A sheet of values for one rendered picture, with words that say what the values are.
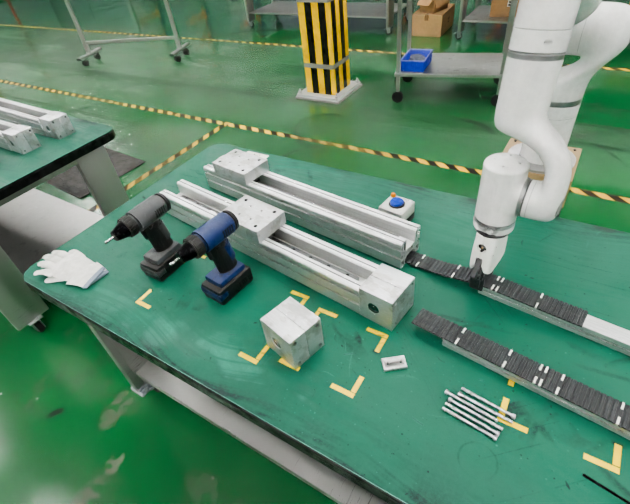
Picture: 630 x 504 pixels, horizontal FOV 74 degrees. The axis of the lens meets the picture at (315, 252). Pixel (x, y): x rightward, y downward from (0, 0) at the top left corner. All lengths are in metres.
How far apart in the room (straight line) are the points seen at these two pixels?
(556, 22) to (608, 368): 0.66
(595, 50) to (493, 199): 0.53
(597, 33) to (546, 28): 0.49
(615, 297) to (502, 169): 0.47
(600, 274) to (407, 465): 0.69
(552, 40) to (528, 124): 0.13
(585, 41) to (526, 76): 0.49
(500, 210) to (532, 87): 0.24
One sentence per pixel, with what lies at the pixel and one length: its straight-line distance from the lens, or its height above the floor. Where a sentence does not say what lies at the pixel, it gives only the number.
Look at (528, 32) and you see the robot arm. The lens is 0.84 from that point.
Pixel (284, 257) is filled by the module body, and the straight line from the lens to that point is 1.11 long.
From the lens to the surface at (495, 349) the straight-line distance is 0.98.
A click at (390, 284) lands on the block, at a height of 0.87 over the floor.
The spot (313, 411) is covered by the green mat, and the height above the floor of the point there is 0.78.
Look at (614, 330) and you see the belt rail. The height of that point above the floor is 0.81.
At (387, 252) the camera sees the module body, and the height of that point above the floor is 0.82.
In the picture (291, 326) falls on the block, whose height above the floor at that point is 0.87.
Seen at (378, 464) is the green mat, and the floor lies 0.78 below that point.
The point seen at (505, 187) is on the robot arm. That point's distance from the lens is 0.90.
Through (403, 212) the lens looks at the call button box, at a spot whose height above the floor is 0.84.
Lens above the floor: 1.58
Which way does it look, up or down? 41 degrees down
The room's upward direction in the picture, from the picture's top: 8 degrees counter-clockwise
